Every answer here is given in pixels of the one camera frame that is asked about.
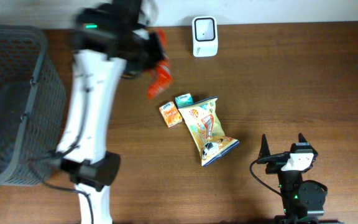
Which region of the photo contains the red candy bag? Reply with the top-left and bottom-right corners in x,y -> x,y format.
147,29 -> 173,100

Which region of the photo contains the green tissue pack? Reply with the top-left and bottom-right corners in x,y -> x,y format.
175,93 -> 194,108

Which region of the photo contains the orange tissue pack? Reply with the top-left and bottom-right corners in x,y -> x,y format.
159,101 -> 183,128

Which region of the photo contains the cream snack bag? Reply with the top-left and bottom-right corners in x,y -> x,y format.
178,96 -> 239,167

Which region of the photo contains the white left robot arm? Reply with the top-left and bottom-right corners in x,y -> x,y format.
51,0 -> 164,223

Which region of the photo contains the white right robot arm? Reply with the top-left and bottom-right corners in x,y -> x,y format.
256,134 -> 328,223

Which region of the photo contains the white barcode scanner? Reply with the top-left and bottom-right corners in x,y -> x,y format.
191,16 -> 219,57

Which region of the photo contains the grey plastic basket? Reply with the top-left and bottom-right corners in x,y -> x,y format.
0,25 -> 67,186

